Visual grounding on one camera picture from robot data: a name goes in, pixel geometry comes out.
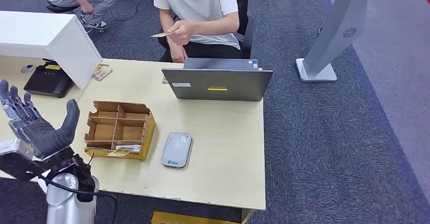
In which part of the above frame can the person's left hand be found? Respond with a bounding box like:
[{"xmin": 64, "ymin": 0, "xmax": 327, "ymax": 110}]
[{"xmin": 167, "ymin": 20, "xmax": 193, "ymax": 46}]

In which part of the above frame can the grey laptop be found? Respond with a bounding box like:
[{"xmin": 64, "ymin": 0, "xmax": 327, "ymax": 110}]
[{"xmin": 161, "ymin": 58, "xmax": 273, "ymax": 102}]

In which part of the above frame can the white desk riser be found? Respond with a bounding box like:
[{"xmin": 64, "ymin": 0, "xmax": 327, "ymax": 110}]
[{"xmin": 0, "ymin": 11, "xmax": 103, "ymax": 90}]

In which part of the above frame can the wooden card organizer box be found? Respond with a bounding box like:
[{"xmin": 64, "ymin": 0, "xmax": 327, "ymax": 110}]
[{"xmin": 84, "ymin": 101, "xmax": 157, "ymax": 162}]

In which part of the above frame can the patterned yellow card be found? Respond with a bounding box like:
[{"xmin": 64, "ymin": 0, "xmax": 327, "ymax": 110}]
[{"xmin": 91, "ymin": 64, "xmax": 113, "ymax": 82}]

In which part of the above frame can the grey card reader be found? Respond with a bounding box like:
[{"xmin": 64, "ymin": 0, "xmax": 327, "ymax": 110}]
[{"xmin": 161, "ymin": 132, "xmax": 193, "ymax": 169}]

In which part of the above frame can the black office chair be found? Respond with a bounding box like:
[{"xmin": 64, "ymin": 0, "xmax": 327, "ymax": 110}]
[{"xmin": 234, "ymin": 0, "xmax": 255, "ymax": 59}]

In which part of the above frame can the person's right hand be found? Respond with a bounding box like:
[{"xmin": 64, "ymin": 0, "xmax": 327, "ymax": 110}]
[{"xmin": 167, "ymin": 41, "xmax": 188, "ymax": 64}]

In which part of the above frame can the grey kiosk stand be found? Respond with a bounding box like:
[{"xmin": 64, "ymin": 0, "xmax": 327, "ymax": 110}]
[{"xmin": 296, "ymin": 0, "xmax": 374, "ymax": 83}]

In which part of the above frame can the black floor cable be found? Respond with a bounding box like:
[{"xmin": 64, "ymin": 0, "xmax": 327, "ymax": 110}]
[{"xmin": 110, "ymin": 0, "xmax": 144, "ymax": 22}]

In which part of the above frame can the whitish room key card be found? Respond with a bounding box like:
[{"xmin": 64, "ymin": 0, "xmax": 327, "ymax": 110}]
[{"xmin": 115, "ymin": 144, "xmax": 141, "ymax": 154}]

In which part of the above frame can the black stool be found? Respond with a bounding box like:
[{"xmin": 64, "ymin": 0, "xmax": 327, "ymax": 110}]
[{"xmin": 46, "ymin": 1, "xmax": 81, "ymax": 14}]

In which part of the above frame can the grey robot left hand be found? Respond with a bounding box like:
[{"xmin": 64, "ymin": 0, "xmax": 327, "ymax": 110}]
[{"xmin": 0, "ymin": 79, "xmax": 81, "ymax": 159}]

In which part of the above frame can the person at desk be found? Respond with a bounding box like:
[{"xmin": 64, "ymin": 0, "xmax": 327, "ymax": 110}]
[{"xmin": 153, "ymin": 0, "xmax": 251, "ymax": 64}]

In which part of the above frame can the black payment terminal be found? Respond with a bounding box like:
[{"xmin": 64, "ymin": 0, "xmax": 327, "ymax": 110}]
[{"xmin": 23, "ymin": 58, "xmax": 75, "ymax": 98}]

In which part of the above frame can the yellow box under desk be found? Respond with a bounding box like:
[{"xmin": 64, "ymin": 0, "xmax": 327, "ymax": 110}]
[{"xmin": 151, "ymin": 211, "xmax": 246, "ymax": 224}]

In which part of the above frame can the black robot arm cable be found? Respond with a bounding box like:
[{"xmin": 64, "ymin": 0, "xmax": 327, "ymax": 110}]
[{"xmin": 37, "ymin": 173, "xmax": 119, "ymax": 224}]

